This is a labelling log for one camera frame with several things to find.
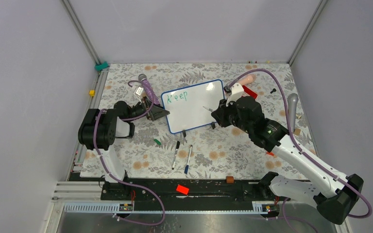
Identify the blue whiteboard marker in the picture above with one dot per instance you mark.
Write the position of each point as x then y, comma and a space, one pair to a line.
188, 159

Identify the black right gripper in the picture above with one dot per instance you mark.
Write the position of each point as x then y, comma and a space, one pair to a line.
220, 114

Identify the yellow small cube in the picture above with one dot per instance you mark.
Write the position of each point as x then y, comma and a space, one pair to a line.
92, 93

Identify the brown small block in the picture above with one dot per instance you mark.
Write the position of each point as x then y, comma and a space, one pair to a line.
229, 179

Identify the wooden small cube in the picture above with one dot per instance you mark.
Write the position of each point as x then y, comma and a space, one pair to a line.
297, 131

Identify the teal corner clamp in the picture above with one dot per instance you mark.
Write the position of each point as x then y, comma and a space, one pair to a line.
101, 67

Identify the red flat card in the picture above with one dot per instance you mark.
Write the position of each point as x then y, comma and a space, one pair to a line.
182, 189

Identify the floral patterned table mat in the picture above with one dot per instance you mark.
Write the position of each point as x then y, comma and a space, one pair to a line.
217, 152

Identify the purple glitter microphone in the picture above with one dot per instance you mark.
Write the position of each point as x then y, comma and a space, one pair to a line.
148, 89

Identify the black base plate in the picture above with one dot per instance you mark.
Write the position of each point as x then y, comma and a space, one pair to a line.
204, 195

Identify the red rectangular frame block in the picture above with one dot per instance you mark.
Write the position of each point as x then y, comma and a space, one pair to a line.
250, 92

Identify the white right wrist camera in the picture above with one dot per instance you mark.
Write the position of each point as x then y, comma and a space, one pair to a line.
236, 93

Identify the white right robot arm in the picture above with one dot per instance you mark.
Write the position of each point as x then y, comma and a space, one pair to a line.
331, 192

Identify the pink microphone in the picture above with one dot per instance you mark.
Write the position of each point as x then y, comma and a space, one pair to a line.
248, 79

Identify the blue framed whiteboard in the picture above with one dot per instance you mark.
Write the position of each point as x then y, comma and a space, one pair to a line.
186, 105

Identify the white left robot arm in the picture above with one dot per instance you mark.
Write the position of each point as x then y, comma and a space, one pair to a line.
101, 127

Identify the black whiteboard marker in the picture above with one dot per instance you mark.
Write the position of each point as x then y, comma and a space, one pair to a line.
175, 155

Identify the silver microphone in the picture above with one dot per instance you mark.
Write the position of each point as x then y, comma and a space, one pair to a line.
292, 101

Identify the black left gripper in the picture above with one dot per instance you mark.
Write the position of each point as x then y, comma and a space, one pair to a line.
156, 112

